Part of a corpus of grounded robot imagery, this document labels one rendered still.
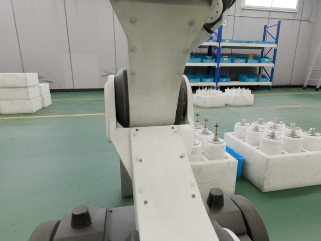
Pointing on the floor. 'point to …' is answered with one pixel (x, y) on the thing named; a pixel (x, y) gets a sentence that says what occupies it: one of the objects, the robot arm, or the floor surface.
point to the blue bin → (237, 159)
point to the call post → (125, 181)
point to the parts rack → (235, 63)
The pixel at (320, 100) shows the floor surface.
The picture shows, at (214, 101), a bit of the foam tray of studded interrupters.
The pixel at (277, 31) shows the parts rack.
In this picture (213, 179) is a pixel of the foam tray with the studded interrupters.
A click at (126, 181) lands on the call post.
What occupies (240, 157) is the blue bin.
